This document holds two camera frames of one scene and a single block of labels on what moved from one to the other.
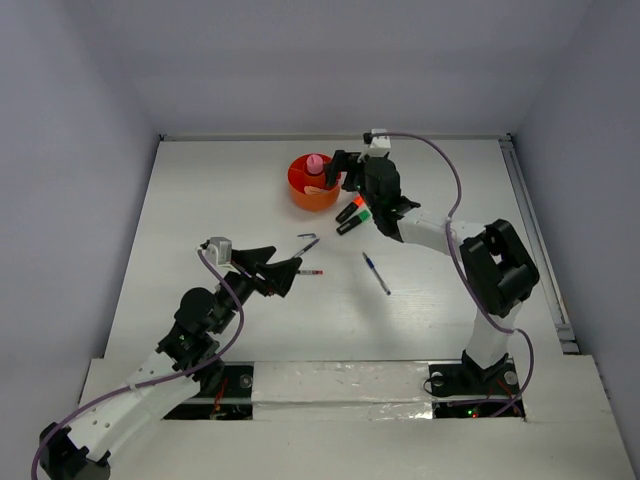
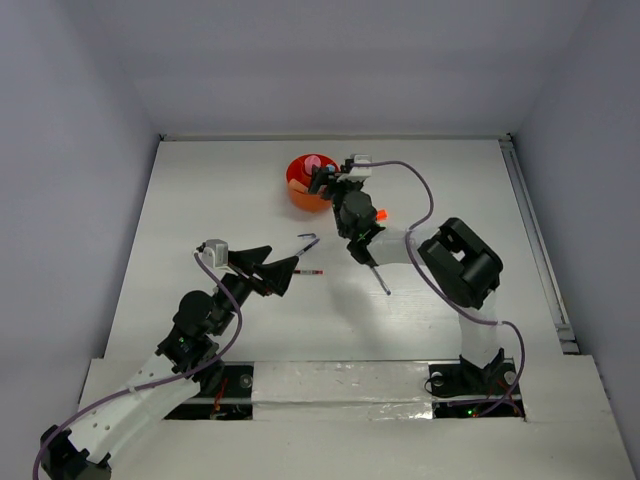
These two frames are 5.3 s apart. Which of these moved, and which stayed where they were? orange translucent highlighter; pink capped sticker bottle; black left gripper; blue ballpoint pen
Moved: orange translucent highlighter
Stayed: pink capped sticker bottle; black left gripper; blue ballpoint pen
